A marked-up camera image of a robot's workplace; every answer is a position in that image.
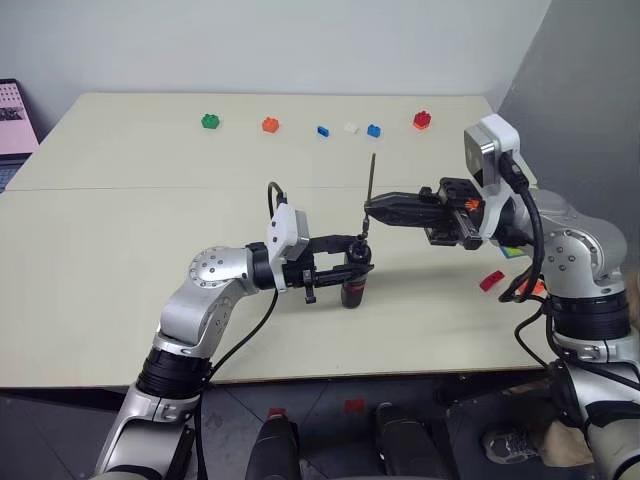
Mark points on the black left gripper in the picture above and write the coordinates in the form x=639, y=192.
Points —
x=295, y=272

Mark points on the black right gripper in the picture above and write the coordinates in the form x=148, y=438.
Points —
x=457, y=195

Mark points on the black and red electric screwdriver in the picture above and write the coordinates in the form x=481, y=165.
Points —
x=354, y=295

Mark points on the thin metal screwdriver bit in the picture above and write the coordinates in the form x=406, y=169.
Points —
x=371, y=175

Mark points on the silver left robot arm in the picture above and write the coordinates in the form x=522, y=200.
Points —
x=200, y=300

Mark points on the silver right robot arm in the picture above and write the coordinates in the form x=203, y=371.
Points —
x=580, y=255

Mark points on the blue square toy brick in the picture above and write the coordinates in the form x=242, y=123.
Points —
x=373, y=130

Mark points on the red and orange toy brick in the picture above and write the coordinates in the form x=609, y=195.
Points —
x=422, y=120

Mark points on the small white toy brick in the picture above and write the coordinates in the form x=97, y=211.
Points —
x=352, y=128

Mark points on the small blue flat brick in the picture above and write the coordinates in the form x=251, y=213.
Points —
x=323, y=131

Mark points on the red narrow toy brick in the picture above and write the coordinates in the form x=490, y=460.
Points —
x=492, y=281

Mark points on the lime green long toy brick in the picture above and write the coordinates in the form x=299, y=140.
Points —
x=512, y=252

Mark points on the small orange toy brick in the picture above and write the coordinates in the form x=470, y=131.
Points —
x=270, y=125

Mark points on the orange square toy brick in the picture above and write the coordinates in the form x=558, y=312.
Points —
x=538, y=287

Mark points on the dark rounded shape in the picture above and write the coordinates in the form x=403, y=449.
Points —
x=272, y=450
x=405, y=442

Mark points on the person's dark sneaker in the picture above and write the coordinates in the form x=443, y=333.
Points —
x=510, y=446

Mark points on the person's tan trouser leg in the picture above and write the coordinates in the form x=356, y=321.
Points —
x=565, y=442

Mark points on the open laptop with pink screen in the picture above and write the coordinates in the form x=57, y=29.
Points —
x=12, y=120

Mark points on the black table leg frame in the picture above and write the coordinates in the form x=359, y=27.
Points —
x=60, y=392
x=490, y=387

